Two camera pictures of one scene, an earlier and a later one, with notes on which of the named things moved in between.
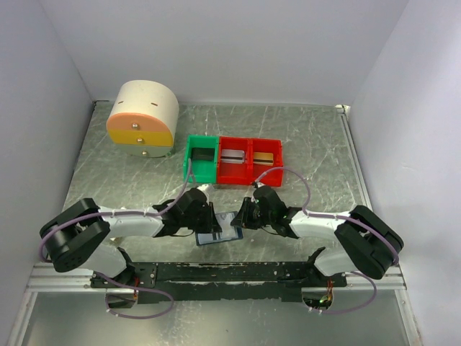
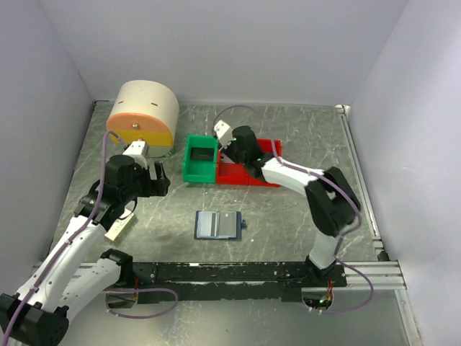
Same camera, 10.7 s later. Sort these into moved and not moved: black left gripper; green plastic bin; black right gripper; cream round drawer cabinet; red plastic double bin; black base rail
Moved: black left gripper; black right gripper
Not moved: black base rail; red plastic double bin; green plastic bin; cream round drawer cabinet
